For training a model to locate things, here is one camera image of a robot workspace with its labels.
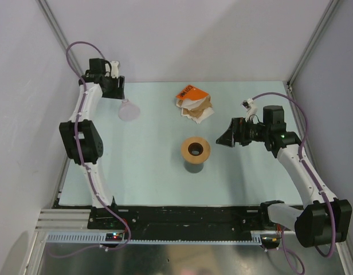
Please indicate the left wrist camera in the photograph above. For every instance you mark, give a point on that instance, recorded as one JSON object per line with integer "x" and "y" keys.
{"x": 114, "y": 69}

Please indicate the glass carafe with coffee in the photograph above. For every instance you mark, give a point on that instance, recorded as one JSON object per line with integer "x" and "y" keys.
{"x": 193, "y": 168}

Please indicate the orange coffee filter package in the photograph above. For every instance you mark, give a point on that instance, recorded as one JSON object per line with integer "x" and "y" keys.
{"x": 192, "y": 93}

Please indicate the aluminium frame post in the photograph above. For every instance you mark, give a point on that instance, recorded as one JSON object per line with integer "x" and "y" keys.
{"x": 61, "y": 38}
{"x": 314, "y": 39}

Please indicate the stack of paper filters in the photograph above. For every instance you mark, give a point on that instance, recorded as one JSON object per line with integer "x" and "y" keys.
{"x": 196, "y": 110}

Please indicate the right aluminium frame post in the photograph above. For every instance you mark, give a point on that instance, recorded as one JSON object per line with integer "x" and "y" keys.
{"x": 314, "y": 39}

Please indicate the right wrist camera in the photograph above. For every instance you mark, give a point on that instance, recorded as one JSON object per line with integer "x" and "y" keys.
{"x": 251, "y": 109}

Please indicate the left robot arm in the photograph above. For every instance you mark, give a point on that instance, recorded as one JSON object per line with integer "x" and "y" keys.
{"x": 82, "y": 141}

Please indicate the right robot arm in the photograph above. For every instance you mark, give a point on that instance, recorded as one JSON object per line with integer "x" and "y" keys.
{"x": 324, "y": 219}

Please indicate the left aluminium frame post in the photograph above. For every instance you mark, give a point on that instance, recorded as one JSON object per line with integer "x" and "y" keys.
{"x": 61, "y": 38}

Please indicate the pink glass dripper cone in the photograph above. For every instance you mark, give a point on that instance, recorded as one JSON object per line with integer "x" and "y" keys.
{"x": 128, "y": 111}

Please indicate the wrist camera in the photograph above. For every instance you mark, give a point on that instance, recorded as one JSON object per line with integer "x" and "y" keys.
{"x": 114, "y": 69}
{"x": 251, "y": 109}

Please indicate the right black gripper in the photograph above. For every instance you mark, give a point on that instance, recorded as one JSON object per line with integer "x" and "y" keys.
{"x": 236, "y": 133}

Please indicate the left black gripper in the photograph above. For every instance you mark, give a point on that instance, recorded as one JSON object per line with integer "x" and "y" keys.
{"x": 118, "y": 92}

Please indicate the aluminium extrusion rail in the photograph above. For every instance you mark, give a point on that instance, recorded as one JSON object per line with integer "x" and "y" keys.
{"x": 63, "y": 219}

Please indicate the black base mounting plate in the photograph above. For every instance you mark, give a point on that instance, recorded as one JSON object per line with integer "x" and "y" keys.
{"x": 182, "y": 223}

